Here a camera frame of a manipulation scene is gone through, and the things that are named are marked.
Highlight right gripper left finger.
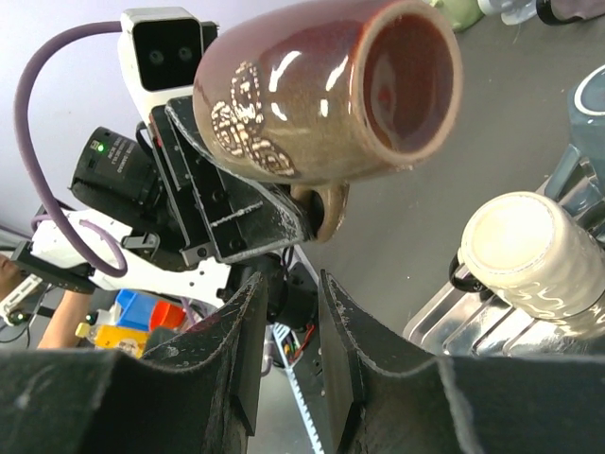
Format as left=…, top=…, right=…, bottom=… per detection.
left=1, top=273, right=268, bottom=453

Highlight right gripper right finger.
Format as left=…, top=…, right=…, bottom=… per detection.
left=319, top=272, right=604, bottom=453

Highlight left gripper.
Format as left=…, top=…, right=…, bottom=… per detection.
left=147, top=96, right=313, bottom=263

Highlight brown striped cup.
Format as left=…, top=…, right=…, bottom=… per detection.
left=193, top=1, right=463, bottom=242

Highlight green mug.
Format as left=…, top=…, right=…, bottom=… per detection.
left=424, top=0, right=484, bottom=32

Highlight light blue white mug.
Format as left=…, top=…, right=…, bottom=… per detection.
left=477, top=0, right=537, bottom=26

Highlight purple mug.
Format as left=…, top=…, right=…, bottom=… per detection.
left=535, top=0, right=605, bottom=26

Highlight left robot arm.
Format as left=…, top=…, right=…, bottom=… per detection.
left=13, top=96, right=318, bottom=330

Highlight cream mug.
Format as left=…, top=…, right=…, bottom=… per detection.
left=456, top=191, right=604, bottom=337

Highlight grey blue mug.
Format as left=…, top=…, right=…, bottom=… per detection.
left=544, top=66, right=604, bottom=220

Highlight coloured storage bins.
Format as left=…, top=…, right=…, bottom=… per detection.
left=75, top=289, right=185, bottom=358

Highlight metal tray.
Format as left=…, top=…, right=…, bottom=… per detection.
left=403, top=284, right=604, bottom=357

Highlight person with headset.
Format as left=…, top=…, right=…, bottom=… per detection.
left=1, top=284, right=92, bottom=349

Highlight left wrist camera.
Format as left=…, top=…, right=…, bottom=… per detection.
left=117, top=7, right=219, bottom=124

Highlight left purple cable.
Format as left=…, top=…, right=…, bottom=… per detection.
left=12, top=19, right=130, bottom=279

